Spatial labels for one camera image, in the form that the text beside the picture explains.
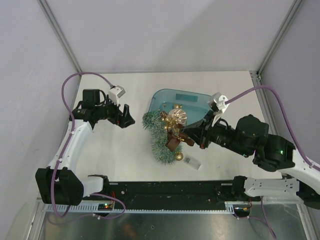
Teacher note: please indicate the teal plastic container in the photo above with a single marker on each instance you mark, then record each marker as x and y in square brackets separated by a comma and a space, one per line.
[194, 104]

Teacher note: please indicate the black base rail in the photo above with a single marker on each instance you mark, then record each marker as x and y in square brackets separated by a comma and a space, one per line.
[176, 194]

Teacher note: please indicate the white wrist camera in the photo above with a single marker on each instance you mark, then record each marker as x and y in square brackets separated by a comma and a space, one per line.
[217, 103]
[115, 93]

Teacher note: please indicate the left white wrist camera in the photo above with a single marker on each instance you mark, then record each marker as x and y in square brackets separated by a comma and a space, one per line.
[115, 93]

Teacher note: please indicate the small frosted christmas tree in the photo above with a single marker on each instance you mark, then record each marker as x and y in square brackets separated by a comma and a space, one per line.
[152, 122]

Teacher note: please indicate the right aluminium corner post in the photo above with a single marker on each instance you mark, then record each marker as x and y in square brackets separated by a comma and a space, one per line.
[281, 33]

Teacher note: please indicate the aluminium corner post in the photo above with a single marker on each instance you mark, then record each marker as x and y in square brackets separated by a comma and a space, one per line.
[281, 33]
[52, 20]

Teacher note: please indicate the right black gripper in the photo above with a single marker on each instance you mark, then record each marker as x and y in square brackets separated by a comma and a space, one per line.
[201, 132]

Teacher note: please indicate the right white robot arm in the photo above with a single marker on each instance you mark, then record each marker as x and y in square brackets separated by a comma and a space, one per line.
[270, 152]

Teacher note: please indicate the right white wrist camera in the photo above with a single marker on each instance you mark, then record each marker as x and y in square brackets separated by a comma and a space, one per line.
[217, 103]

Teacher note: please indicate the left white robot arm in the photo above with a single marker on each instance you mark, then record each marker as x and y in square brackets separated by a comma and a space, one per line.
[58, 183]

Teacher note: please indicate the grey slotted cable duct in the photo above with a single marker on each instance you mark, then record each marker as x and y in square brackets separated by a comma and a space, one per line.
[107, 208]

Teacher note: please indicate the gold striped bauble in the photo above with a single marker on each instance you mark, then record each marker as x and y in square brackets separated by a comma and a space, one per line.
[179, 116]

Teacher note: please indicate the small gold ball ornament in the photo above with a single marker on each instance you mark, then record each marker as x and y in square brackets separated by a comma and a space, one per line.
[178, 156]
[177, 107]

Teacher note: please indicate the left aluminium corner post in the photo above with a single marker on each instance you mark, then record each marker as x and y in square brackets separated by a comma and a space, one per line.
[52, 20]

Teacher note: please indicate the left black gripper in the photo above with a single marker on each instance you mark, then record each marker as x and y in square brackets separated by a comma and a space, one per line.
[122, 119]

